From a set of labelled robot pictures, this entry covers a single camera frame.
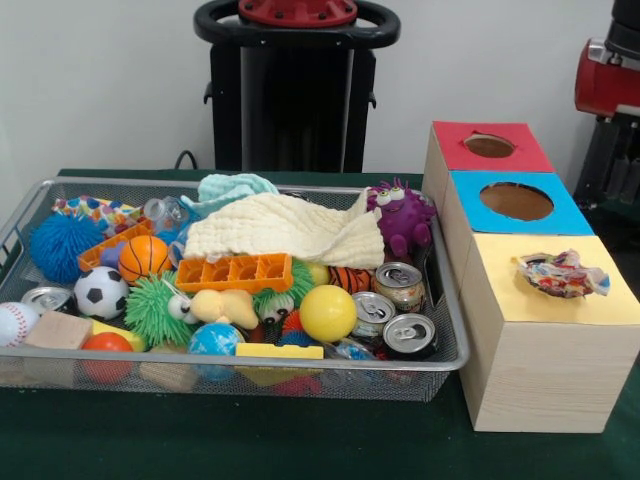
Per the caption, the small soccer ball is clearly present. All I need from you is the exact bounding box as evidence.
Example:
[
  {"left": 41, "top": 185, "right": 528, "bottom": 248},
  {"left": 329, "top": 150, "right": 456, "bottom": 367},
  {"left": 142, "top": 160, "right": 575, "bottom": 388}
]
[{"left": 73, "top": 265, "right": 130, "bottom": 322}]

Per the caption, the blue spiky ball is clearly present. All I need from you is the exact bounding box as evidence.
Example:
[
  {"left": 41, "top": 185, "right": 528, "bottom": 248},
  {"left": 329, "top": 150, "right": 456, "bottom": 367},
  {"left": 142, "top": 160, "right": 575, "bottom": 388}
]
[{"left": 28, "top": 213, "right": 109, "bottom": 285}]

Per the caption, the colourful wrapper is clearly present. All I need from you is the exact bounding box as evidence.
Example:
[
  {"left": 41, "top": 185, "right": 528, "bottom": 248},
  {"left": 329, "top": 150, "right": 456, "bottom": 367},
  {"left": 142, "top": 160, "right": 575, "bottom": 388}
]
[{"left": 514, "top": 248, "right": 612, "bottom": 301}]

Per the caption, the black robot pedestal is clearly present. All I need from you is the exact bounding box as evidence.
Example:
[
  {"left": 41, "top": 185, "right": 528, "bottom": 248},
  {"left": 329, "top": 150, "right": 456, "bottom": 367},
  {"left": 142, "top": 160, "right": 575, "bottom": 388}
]
[{"left": 193, "top": 0, "right": 401, "bottom": 174}]

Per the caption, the shallow wire mesh bin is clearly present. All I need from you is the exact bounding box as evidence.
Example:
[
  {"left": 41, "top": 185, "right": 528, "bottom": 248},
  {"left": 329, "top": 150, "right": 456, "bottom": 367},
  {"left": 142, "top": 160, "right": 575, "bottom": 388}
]
[{"left": 0, "top": 176, "right": 471, "bottom": 403}]

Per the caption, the wooden box with three holes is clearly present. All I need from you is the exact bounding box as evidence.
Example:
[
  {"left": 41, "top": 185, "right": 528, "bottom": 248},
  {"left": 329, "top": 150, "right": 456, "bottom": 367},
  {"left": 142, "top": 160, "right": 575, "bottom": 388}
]
[{"left": 422, "top": 119, "right": 640, "bottom": 434}]

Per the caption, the small orange basketball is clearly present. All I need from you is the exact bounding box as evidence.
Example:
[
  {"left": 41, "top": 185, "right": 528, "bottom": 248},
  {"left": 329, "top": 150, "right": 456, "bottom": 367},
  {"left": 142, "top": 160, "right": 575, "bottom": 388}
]
[{"left": 118, "top": 234, "right": 174, "bottom": 286}]

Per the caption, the yellow smooth ball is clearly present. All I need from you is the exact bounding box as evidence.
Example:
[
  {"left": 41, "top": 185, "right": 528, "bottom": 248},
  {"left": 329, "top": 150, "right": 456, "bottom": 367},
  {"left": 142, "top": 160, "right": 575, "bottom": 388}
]
[{"left": 299, "top": 284, "right": 358, "bottom": 344}]

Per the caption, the purple spiky ball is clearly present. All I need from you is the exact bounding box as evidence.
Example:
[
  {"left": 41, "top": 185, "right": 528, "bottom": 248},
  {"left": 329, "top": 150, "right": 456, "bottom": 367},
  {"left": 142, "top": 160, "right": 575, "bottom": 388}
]
[{"left": 366, "top": 177, "right": 438, "bottom": 259}]

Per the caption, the orange red ball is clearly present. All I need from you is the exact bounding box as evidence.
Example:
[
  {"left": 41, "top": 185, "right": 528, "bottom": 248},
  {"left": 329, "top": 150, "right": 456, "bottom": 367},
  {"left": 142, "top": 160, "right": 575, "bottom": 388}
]
[{"left": 80, "top": 331, "right": 135, "bottom": 385}]

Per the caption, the small white baseball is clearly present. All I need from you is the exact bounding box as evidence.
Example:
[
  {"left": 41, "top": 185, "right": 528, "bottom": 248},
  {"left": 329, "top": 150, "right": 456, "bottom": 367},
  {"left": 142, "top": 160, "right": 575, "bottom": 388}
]
[{"left": 0, "top": 301, "right": 41, "bottom": 349}]

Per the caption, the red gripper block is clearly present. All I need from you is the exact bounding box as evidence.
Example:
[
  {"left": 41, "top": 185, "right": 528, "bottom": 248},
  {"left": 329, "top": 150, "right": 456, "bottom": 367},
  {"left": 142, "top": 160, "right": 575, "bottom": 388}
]
[{"left": 573, "top": 38, "right": 640, "bottom": 202}]

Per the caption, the cream knitted cloth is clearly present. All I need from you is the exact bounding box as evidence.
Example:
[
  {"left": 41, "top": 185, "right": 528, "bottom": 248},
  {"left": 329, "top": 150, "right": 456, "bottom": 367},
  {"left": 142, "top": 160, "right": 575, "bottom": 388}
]
[{"left": 183, "top": 188, "right": 386, "bottom": 271}]

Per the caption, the black looped cable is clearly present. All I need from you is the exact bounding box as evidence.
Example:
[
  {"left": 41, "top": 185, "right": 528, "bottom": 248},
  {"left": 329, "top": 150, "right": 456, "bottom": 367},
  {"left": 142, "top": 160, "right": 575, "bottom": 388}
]
[{"left": 173, "top": 148, "right": 201, "bottom": 171}]

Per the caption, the green spiky ball with eyes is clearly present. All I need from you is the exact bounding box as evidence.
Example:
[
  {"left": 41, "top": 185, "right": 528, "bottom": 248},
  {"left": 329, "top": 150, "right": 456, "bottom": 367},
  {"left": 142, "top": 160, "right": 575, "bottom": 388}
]
[{"left": 123, "top": 277, "right": 201, "bottom": 350}]

